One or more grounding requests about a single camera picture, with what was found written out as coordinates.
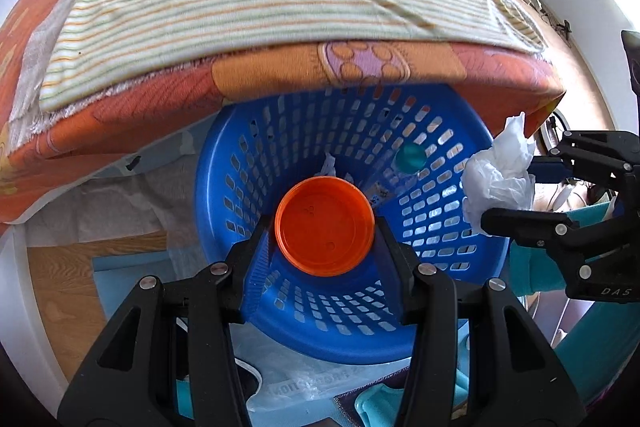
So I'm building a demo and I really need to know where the orange plastic lid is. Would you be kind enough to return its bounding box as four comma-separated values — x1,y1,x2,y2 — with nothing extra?
274,177,376,278

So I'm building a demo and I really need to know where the striped cream towel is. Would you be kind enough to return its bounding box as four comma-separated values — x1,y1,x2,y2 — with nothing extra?
39,0,546,112

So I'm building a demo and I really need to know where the small white card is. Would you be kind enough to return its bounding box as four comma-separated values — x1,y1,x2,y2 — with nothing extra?
365,184,396,210

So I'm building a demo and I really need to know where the black and white shoe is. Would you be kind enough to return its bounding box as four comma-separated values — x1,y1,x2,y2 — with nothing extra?
232,354,263,408

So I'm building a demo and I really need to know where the person's teal clothing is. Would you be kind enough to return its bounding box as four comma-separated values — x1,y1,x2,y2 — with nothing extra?
552,297,640,388

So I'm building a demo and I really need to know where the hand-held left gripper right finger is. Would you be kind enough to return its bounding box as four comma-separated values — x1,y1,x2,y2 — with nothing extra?
374,216,586,427

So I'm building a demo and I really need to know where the white tissue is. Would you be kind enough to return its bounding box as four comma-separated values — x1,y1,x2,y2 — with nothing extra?
461,112,537,238

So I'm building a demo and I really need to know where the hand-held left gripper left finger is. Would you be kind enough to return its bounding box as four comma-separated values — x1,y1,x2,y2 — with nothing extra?
57,213,276,427

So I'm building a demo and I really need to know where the white printed plastic sheet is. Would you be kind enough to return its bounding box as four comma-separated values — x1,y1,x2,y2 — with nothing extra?
235,337,416,413

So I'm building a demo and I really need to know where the grey cloth under bed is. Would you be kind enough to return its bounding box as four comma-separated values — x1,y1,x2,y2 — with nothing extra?
25,152,211,248

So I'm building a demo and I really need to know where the blue plastic laundry basket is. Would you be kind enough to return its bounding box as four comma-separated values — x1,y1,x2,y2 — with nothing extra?
194,83,512,365

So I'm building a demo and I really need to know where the black floor cable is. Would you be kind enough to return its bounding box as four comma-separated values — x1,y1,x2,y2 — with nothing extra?
542,12,576,38

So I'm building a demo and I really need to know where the teal plastic item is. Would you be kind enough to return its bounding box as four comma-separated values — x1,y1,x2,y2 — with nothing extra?
355,384,411,427

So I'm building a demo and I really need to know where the beige fringed cloth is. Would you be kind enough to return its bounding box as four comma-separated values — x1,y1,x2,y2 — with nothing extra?
7,2,216,128

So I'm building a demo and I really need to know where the dark patterned rug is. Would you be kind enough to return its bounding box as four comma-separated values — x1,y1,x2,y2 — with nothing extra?
334,364,416,427

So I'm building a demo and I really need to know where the teal ball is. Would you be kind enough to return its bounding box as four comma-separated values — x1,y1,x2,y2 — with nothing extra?
395,143,427,175

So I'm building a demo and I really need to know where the dark speaker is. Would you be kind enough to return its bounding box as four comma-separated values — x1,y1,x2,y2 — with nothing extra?
621,29,640,98

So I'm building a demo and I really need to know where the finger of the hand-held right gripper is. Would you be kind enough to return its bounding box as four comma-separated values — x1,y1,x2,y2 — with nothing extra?
481,207,624,259
527,131,640,188

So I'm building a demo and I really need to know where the orange patterned blanket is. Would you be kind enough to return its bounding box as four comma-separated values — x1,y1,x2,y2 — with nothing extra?
0,0,566,225

